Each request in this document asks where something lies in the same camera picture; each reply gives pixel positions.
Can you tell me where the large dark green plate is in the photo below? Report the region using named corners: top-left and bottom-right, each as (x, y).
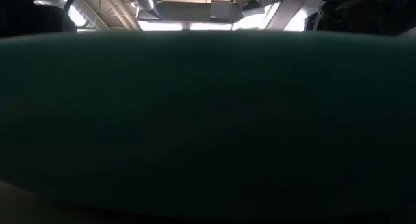
top-left (0, 30), bottom-right (416, 220)

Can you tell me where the grey ceiling box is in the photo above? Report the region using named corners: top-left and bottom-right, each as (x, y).
top-left (209, 0), bottom-right (234, 23)

